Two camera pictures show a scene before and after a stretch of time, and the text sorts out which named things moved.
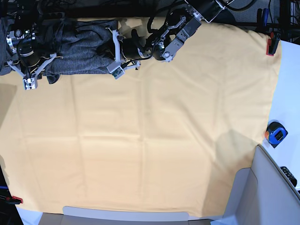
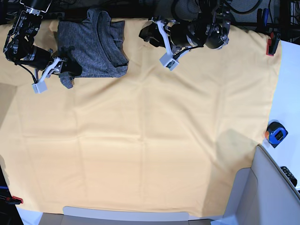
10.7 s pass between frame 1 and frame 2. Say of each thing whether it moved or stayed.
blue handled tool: stayed
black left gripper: moved
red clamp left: stayed
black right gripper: moved
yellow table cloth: stayed
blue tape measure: stayed
